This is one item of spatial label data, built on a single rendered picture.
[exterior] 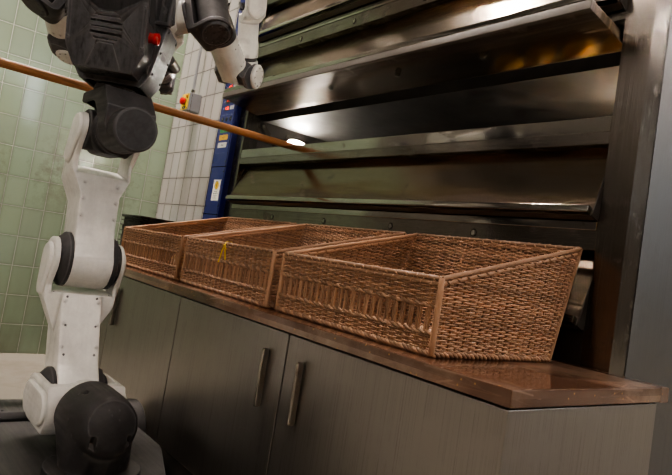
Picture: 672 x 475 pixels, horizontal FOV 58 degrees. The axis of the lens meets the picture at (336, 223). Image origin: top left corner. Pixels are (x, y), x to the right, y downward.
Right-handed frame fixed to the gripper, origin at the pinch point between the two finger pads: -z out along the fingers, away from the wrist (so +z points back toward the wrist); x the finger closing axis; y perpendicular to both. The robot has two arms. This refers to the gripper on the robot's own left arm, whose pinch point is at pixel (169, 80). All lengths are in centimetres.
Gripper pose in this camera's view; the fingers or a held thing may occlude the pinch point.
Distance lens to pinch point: 231.7
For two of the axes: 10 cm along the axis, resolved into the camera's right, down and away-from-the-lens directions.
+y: 9.8, 1.6, 0.6
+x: -1.6, 9.9, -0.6
